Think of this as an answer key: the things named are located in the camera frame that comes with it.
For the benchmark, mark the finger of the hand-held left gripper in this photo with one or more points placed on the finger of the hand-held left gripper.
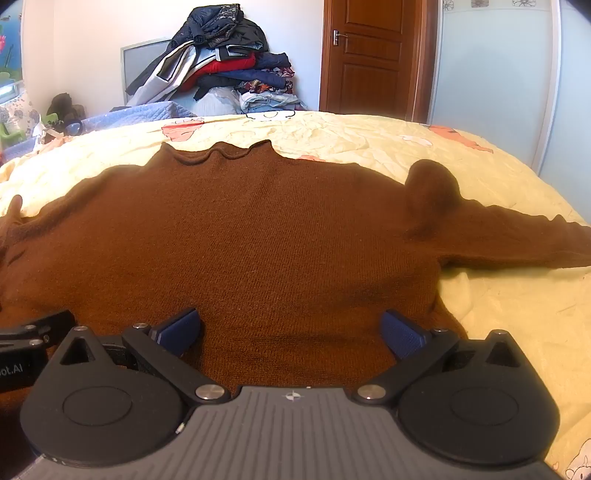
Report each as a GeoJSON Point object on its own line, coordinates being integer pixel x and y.
{"type": "Point", "coordinates": [41, 326]}

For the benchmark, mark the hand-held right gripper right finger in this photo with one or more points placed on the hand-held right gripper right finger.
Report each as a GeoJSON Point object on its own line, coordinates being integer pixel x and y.
{"type": "Point", "coordinates": [400, 336]}

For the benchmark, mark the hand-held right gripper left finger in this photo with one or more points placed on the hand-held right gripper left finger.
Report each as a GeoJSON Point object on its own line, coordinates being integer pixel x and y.
{"type": "Point", "coordinates": [181, 330]}

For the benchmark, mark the brown knitted sweater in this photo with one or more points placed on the brown knitted sweater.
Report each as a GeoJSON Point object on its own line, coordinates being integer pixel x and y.
{"type": "Point", "coordinates": [277, 230]}

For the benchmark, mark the pile of mixed clothes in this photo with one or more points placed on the pile of mixed clothes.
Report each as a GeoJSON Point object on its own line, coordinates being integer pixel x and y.
{"type": "Point", "coordinates": [221, 64]}

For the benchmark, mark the yellow printed bed quilt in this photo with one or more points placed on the yellow printed bed quilt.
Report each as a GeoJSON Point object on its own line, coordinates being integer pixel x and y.
{"type": "Point", "coordinates": [508, 332]}

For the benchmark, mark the floral pillow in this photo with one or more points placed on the floral pillow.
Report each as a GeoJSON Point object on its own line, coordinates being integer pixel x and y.
{"type": "Point", "coordinates": [18, 110]}

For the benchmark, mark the dark brown bundle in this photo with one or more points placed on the dark brown bundle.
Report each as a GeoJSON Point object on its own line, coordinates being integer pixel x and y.
{"type": "Point", "coordinates": [62, 108]}

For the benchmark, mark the blue quilted blanket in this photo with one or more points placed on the blue quilted blanket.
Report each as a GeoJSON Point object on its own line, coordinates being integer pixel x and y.
{"type": "Point", "coordinates": [152, 113]}

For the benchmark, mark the grey framed board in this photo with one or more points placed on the grey framed board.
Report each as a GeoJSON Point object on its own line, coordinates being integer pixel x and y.
{"type": "Point", "coordinates": [138, 64]}

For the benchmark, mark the brown wooden door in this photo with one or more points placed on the brown wooden door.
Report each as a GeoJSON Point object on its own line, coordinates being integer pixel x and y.
{"type": "Point", "coordinates": [369, 60]}

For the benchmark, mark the frosted glass sliding wardrobe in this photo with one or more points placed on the frosted glass sliding wardrobe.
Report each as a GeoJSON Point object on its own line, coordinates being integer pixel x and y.
{"type": "Point", "coordinates": [498, 69]}

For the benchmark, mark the colourful wall poster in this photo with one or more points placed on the colourful wall poster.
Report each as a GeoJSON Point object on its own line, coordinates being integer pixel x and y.
{"type": "Point", "coordinates": [10, 50]}

